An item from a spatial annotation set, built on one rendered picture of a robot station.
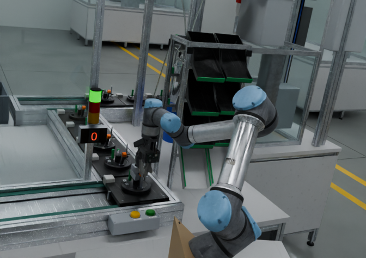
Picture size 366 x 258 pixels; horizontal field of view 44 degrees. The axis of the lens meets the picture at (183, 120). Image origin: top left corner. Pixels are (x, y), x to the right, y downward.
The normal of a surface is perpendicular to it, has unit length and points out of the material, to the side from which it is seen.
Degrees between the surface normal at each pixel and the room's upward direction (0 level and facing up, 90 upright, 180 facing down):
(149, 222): 90
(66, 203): 0
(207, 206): 58
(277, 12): 90
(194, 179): 45
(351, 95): 90
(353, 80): 90
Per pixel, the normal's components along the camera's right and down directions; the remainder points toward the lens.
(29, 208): 0.14, -0.94
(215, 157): 0.30, -0.42
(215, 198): -0.55, -0.40
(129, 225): 0.45, 0.34
